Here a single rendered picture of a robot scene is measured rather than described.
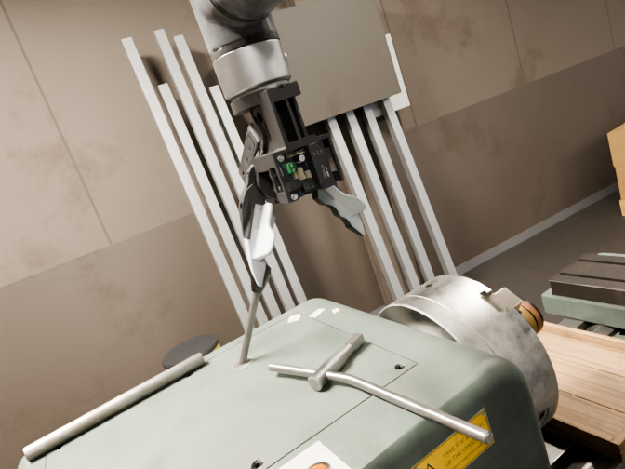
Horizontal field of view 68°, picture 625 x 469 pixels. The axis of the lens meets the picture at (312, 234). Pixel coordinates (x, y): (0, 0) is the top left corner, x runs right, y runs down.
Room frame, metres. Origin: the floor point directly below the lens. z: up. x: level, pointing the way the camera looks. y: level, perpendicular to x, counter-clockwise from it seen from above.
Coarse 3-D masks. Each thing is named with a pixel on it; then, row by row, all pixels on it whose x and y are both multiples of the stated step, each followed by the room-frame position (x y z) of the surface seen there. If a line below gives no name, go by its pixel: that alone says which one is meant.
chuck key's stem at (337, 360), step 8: (352, 336) 0.62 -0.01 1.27; (360, 336) 0.61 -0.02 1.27; (352, 344) 0.60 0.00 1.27; (360, 344) 0.61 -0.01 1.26; (336, 352) 0.58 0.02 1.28; (344, 352) 0.59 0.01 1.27; (328, 360) 0.57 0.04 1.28; (336, 360) 0.57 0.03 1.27; (344, 360) 0.57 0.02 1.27; (320, 368) 0.55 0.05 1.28; (328, 368) 0.55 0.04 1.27; (336, 368) 0.56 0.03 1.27; (312, 376) 0.54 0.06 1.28; (320, 376) 0.54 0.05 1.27; (312, 384) 0.54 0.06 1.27; (320, 384) 0.53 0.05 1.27
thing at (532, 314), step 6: (522, 300) 0.84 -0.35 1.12; (522, 306) 0.83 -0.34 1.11; (528, 306) 0.82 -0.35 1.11; (534, 306) 0.82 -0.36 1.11; (528, 312) 0.81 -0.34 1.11; (534, 312) 0.81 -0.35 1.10; (528, 318) 0.80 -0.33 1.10; (534, 318) 0.81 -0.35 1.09; (540, 318) 0.81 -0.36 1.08; (534, 324) 0.80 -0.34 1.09; (540, 324) 0.81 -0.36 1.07; (534, 330) 0.79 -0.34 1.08
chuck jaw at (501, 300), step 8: (504, 288) 0.74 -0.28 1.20; (488, 296) 0.72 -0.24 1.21; (496, 296) 0.72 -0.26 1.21; (504, 296) 0.73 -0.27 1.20; (512, 296) 0.73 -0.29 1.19; (496, 304) 0.70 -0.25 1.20; (504, 304) 0.70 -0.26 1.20; (512, 304) 0.71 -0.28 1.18; (520, 304) 0.72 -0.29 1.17; (504, 312) 0.69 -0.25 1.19; (520, 312) 0.75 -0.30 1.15
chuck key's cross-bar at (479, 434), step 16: (272, 368) 0.61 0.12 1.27; (288, 368) 0.59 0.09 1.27; (304, 368) 0.57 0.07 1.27; (352, 384) 0.51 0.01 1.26; (368, 384) 0.49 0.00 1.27; (400, 400) 0.45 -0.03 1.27; (432, 416) 0.41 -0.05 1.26; (448, 416) 0.40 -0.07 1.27; (464, 432) 0.38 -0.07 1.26; (480, 432) 0.36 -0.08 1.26
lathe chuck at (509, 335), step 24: (432, 288) 0.76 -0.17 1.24; (456, 288) 0.74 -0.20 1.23; (480, 288) 0.73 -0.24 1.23; (456, 312) 0.69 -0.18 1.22; (480, 312) 0.68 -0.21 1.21; (480, 336) 0.65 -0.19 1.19; (504, 336) 0.65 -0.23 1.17; (528, 336) 0.65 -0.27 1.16; (528, 360) 0.63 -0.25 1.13; (552, 384) 0.64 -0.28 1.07; (552, 408) 0.65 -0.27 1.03
